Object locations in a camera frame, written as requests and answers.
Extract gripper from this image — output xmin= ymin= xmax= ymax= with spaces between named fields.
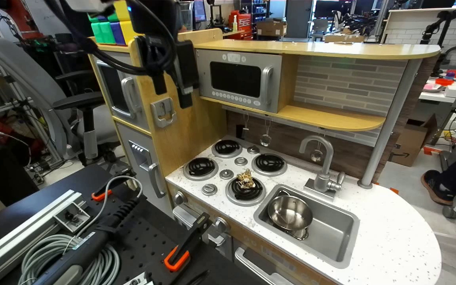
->
xmin=127 ymin=0 xmax=201 ymax=110

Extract steel pot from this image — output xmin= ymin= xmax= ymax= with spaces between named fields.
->
xmin=267 ymin=194 xmax=314 ymax=241

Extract sink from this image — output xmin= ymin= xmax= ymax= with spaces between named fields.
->
xmin=253 ymin=184 xmax=360 ymax=270

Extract grey ice dispenser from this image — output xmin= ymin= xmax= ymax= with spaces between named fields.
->
xmin=150 ymin=97 xmax=178 ymax=129

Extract microwave door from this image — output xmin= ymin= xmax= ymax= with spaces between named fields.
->
xmin=196 ymin=51 xmax=281 ymax=112

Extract small fridge door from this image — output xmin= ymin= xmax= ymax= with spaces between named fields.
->
xmin=93 ymin=59 xmax=150 ymax=132

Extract toy microwave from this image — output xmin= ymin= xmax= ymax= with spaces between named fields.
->
xmin=195 ymin=49 xmax=283 ymax=114

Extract stack of coloured cubes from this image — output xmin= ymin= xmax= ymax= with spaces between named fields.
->
xmin=88 ymin=0 xmax=143 ymax=46

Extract red tool chest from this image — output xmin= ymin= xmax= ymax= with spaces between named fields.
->
xmin=227 ymin=9 xmax=254 ymax=41

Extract burner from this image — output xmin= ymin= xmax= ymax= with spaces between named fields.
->
xmin=225 ymin=177 xmax=267 ymax=207
xmin=211 ymin=139 xmax=243 ymax=159
xmin=183 ymin=157 xmax=219 ymax=182
xmin=251 ymin=153 xmax=288 ymax=177

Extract tall fridge door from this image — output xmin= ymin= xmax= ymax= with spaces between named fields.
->
xmin=115 ymin=122 xmax=174 ymax=217

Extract closed cardboard box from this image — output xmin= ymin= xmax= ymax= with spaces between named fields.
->
xmin=256 ymin=20 xmax=287 ymax=39

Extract utensil rod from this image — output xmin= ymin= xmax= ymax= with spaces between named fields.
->
xmin=222 ymin=104 xmax=380 ymax=163

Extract small brown spotted toy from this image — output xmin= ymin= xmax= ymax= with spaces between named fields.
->
xmin=236 ymin=169 xmax=257 ymax=190

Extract toy kitchen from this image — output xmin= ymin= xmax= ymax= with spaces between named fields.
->
xmin=87 ymin=28 xmax=443 ymax=285

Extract small black orange clamp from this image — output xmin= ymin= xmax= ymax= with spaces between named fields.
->
xmin=91 ymin=169 xmax=137 ymax=202

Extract grey office chair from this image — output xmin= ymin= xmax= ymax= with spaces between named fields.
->
xmin=0 ymin=37 xmax=130 ymax=167

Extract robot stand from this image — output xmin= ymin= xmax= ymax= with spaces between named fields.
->
xmin=0 ymin=164 xmax=269 ymax=285

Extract large black orange clamp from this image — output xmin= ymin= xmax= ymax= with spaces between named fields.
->
xmin=163 ymin=212 xmax=213 ymax=273

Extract grey tap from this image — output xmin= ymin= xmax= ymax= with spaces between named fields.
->
xmin=298 ymin=135 xmax=346 ymax=199

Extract black grey bar clamp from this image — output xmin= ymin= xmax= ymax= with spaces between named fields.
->
xmin=33 ymin=196 xmax=142 ymax=285

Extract aluminium profile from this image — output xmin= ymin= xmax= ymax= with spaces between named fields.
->
xmin=0 ymin=189 xmax=91 ymax=285

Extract white brick panel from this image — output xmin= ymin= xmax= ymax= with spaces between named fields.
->
xmin=381 ymin=6 xmax=456 ymax=68

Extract open cardboard box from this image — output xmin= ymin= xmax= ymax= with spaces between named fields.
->
xmin=388 ymin=114 xmax=439 ymax=167

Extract person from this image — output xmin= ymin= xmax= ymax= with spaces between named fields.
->
xmin=420 ymin=134 xmax=456 ymax=207

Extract small fridge door handle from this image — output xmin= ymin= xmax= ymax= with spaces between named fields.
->
xmin=120 ymin=76 xmax=143 ymax=120

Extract microwave door handle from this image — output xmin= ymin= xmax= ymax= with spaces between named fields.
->
xmin=261 ymin=65 xmax=275 ymax=106

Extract tall fridge door handle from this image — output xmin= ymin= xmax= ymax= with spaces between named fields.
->
xmin=147 ymin=162 xmax=167 ymax=199

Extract oven door handle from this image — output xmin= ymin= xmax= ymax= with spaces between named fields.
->
xmin=172 ymin=205 xmax=228 ymax=247

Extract dishwasher door handle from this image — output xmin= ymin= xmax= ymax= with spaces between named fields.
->
xmin=234 ymin=247 xmax=294 ymax=285

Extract coil of grey cable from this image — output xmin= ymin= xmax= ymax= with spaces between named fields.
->
xmin=17 ymin=175 xmax=144 ymax=285

